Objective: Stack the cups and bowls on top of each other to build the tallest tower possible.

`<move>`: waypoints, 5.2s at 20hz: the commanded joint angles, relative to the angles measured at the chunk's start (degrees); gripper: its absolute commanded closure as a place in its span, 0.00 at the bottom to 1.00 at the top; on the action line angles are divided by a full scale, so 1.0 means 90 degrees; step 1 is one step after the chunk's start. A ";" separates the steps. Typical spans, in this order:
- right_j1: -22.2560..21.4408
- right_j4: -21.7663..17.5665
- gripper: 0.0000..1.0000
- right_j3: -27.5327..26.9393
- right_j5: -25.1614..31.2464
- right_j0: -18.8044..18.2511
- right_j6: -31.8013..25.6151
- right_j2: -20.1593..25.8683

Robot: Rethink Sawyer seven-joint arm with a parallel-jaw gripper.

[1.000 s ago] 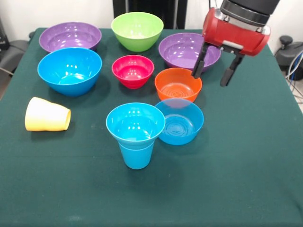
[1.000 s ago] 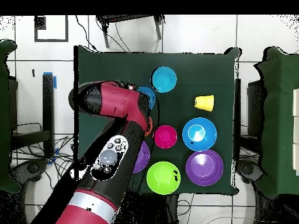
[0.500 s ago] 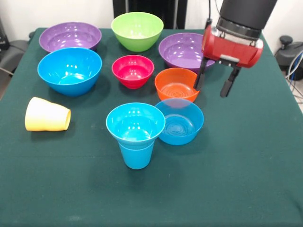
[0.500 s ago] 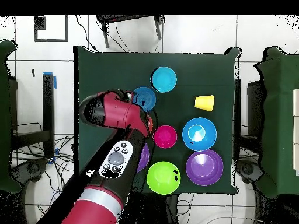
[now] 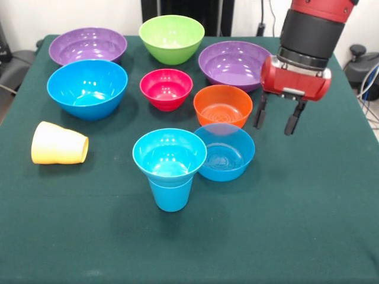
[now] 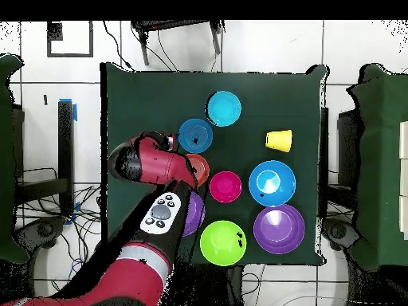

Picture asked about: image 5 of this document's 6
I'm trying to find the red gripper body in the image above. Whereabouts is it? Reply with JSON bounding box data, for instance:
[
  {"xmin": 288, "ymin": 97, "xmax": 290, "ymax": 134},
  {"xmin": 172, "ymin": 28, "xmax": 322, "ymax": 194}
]
[{"xmin": 260, "ymin": 55, "xmax": 332, "ymax": 102}]

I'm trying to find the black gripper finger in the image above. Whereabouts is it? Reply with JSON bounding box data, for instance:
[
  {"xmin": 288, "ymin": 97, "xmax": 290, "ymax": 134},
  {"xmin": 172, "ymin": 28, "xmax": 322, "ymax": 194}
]
[
  {"xmin": 284, "ymin": 99, "xmax": 308, "ymax": 137},
  {"xmin": 253, "ymin": 91, "xmax": 269, "ymax": 130}
]

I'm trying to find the orange plastic bowl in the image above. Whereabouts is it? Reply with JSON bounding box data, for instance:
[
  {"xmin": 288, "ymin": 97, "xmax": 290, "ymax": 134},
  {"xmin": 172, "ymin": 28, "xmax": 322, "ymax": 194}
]
[{"xmin": 193, "ymin": 84, "xmax": 254, "ymax": 129}]

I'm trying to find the purple plastic bowl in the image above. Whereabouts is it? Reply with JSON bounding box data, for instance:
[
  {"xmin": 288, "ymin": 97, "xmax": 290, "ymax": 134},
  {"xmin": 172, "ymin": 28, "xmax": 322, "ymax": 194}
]
[
  {"xmin": 198, "ymin": 40, "xmax": 273, "ymax": 93},
  {"xmin": 49, "ymin": 27, "xmax": 128, "ymax": 66}
]

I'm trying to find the small blue plastic bowl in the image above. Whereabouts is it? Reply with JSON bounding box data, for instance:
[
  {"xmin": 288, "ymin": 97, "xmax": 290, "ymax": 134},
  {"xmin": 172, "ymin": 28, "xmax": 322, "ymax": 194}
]
[{"xmin": 194, "ymin": 123, "xmax": 256, "ymax": 182}]

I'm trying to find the pink plastic bowl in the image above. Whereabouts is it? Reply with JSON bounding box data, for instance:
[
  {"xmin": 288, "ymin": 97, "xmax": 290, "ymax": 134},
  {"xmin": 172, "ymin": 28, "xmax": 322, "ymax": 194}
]
[{"xmin": 139, "ymin": 68, "xmax": 194, "ymax": 112}]

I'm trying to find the cyan plastic bowl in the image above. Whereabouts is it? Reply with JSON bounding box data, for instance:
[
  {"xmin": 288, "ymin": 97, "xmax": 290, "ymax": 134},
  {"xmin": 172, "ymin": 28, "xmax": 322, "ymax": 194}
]
[{"xmin": 132, "ymin": 128, "xmax": 208, "ymax": 179}]

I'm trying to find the blue plastic cup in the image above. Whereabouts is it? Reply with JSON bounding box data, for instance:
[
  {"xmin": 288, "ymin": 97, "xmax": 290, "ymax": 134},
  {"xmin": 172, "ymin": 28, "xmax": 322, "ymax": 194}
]
[{"xmin": 147, "ymin": 174, "xmax": 195, "ymax": 212}]

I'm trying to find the yellow plastic cup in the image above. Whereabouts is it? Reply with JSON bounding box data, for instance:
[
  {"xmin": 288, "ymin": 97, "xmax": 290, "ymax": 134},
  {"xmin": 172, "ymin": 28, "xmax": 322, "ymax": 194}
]
[{"xmin": 31, "ymin": 121, "xmax": 89, "ymax": 165}]

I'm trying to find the green plastic bowl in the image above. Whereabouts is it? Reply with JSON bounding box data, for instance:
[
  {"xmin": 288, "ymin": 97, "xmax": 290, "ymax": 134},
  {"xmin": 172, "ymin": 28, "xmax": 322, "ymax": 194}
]
[{"xmin": 139, "ymin": 14, "xmax": 205, "ymax": 66}]

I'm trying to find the dark green table cloth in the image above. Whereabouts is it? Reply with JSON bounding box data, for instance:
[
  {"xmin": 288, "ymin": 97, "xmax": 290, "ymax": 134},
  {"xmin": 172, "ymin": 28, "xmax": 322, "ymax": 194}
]
[{"xmin": 0, "ymin": 34, "xmax": 379, "ymax": 284}]

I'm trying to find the large blue plastic bowl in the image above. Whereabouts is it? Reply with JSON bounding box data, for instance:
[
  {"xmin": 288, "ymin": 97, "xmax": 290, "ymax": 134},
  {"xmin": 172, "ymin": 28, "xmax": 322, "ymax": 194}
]
[{"xmin": 46, "ymin": 59, "xmax": 129, "ymax": 121}]

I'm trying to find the bundle of floor cables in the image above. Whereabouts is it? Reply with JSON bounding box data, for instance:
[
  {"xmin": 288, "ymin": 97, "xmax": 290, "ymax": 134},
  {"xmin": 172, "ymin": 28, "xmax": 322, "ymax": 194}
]
[{"xmin": 356, "ymin": 63, "xmax": 379, "ymax": 125}]

